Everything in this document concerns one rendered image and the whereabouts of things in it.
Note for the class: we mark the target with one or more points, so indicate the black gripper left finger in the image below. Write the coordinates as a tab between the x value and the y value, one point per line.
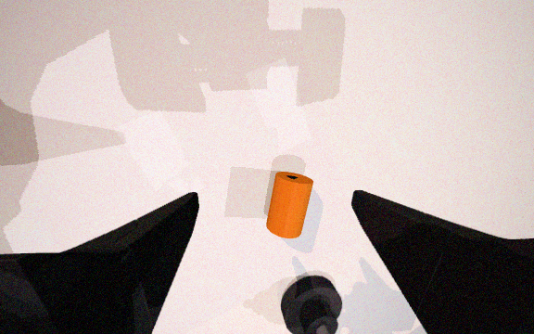
115	283

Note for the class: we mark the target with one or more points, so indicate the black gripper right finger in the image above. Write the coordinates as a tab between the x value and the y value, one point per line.
456	279

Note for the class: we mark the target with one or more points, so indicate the black round pedestal with silver d-shaped shaft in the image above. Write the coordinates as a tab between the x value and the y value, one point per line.
311	305

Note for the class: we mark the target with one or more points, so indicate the orange knob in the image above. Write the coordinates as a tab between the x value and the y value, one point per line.
289	203

